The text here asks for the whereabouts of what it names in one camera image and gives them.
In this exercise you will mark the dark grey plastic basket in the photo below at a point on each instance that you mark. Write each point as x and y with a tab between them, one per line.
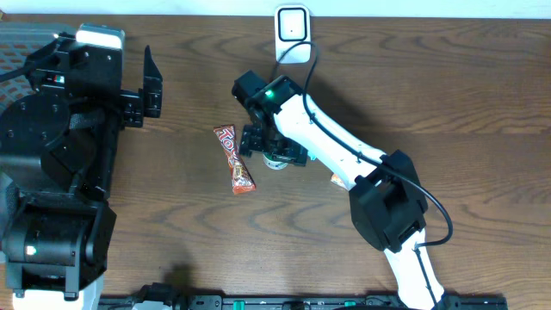
18	40

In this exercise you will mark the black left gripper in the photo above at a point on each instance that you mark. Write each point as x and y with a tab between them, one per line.
127	108

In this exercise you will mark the green lid jar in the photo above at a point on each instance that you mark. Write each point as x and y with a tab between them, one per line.
274	164

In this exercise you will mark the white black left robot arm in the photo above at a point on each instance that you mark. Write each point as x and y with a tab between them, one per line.
58	149

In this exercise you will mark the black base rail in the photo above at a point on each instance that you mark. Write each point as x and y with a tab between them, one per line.
164	296

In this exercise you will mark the orange candy bar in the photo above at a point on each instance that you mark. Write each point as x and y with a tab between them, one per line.
242	182

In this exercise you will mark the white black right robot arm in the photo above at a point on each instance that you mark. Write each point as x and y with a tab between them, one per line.
387	204

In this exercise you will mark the white barcode scanner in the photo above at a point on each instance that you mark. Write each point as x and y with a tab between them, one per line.
292	27

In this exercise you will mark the orange white tissue pack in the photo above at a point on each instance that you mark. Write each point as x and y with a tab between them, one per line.
338	181

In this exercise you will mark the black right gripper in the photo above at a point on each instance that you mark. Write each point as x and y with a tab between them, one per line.
250	139

